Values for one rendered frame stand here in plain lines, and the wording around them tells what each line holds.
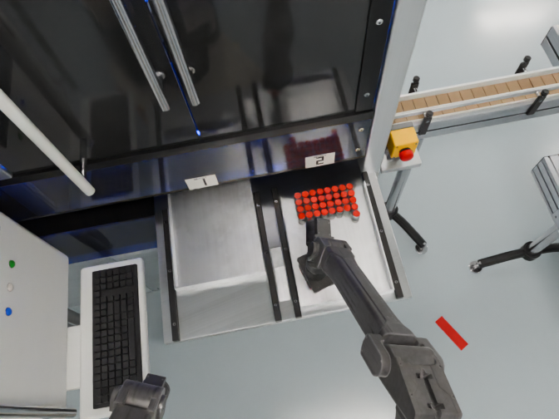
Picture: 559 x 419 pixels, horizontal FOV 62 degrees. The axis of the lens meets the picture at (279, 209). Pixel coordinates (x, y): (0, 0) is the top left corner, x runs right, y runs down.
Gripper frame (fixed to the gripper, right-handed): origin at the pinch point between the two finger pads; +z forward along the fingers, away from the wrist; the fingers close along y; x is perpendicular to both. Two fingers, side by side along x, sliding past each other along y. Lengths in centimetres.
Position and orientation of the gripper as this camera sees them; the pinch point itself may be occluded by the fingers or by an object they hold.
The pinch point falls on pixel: (314, 279)
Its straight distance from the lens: 129.9
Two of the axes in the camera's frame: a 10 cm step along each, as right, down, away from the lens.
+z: 0.3, 4.1, 9.1
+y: -4.3, -8.2, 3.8
